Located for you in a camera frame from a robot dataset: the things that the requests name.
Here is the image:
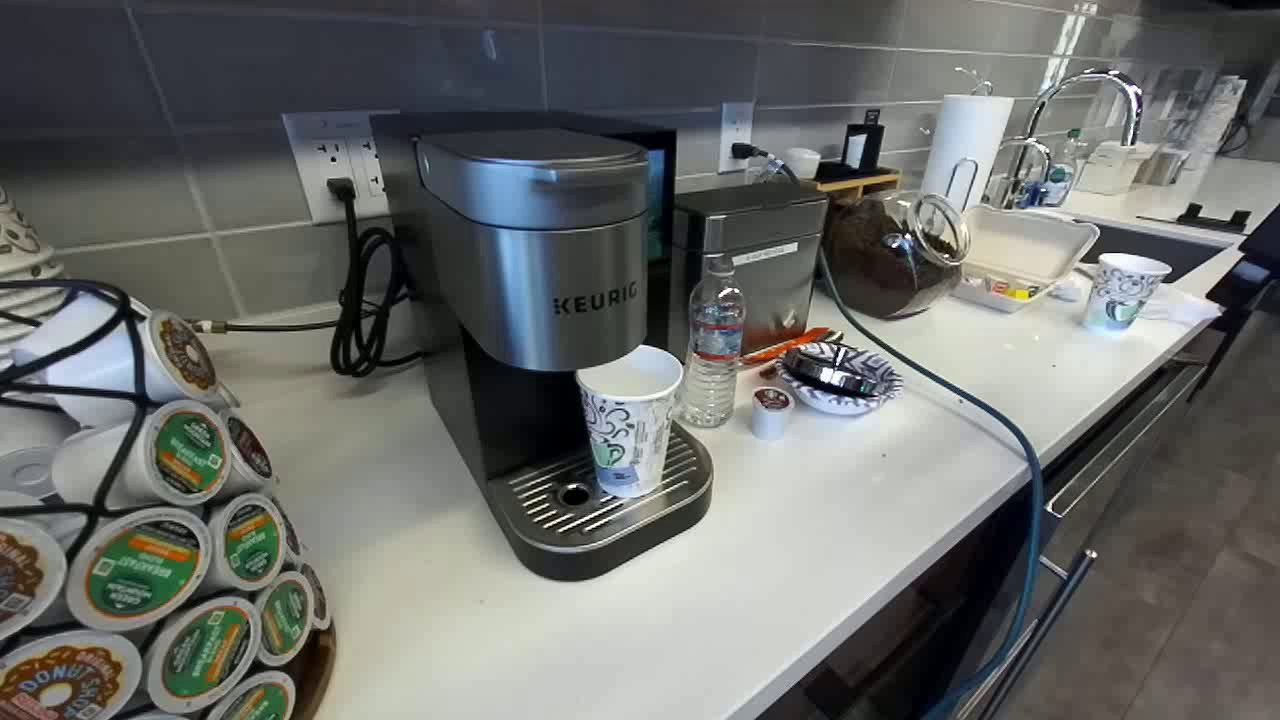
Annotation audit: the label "small white creamer cup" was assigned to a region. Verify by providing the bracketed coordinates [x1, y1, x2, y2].
[746, 384, 799, 446]

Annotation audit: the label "round metal jar lid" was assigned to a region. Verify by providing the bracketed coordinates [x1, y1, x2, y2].
[785, 342, 898, 402]

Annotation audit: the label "black coiled power cord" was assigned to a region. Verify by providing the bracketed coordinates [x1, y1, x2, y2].
[324, 178, 432, 382]

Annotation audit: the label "silver metal box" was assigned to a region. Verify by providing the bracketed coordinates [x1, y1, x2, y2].
[667, 178, 830, 361]

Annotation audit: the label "brown label coffee pod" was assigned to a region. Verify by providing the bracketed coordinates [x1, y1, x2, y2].
[220, 412, 278, 494]
[0, 518, 73, 649]
[51, 299, 230, 429]
[0, 630, 142, 720]

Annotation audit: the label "green label coffee pod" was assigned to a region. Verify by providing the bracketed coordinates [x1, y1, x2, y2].
[64, 503, 216, 637]
[253, 567, 318, 672]
[51, 398, 236, 512]
[202, 669, 300, 720]
[140, 592, 263, 715]
[207, 494, 290, 596]

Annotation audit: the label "small white wall outlet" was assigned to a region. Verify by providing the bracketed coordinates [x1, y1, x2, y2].
[715, 99, 759, 178]

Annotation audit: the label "metal drawer handle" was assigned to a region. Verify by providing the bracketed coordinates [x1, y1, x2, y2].
[975, 545, 1105, 720]
[1040, 358, 1213, 525]

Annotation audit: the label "small black stand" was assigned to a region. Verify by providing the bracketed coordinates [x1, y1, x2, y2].
[1174, 196, 1254, 236]

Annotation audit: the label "blue cable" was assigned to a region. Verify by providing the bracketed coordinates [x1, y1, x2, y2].
[726, 135, 1050, 720]

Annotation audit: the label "white paper towel roll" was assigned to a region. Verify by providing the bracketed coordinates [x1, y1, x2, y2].
[919, 93, 1018, 215]

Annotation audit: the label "black wire pod rack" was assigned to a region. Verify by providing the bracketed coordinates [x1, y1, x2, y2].
[0, 275, 173, 564]

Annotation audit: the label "chrome sink faucet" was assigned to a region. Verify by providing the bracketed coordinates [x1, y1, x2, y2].
[1004, 67, 1153, 214]

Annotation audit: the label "clear plastic water bottle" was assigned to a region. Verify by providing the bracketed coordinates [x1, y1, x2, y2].
[677, 215, 751, 434]

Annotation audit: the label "colourful packets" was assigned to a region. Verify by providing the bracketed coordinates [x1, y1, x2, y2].
[972, 271, 1043, 307]

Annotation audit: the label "dark sink basin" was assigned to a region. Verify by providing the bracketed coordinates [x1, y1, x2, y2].
[1082, 221, 1229, 283]

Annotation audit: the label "dark glass bottle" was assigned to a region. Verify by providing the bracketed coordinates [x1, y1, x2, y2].
[838, 110, 887, 178]

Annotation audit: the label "blue patterned ceramic bowl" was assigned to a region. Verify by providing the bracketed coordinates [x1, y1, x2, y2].
[775, 342, 898, 424]

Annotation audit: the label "wooden tray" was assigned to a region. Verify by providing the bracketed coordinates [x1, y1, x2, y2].
[812, 167, 903, 205]

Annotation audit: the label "silver Keurig coffee maker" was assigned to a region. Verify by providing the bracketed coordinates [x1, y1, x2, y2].
[373, 111, 715, 586]

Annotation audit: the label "clear plastic container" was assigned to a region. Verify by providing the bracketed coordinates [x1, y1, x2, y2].
[950, 205, 1105, 319]

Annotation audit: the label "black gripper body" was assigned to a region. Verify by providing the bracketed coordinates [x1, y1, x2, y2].
[1203, 202, 1280, 331]

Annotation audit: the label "orange stir stick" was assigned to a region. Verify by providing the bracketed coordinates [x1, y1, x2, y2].
[736, 325, 838, 373]

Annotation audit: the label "grey thin cable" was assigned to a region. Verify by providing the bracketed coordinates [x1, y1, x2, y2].
[196, 299, 344, 338]

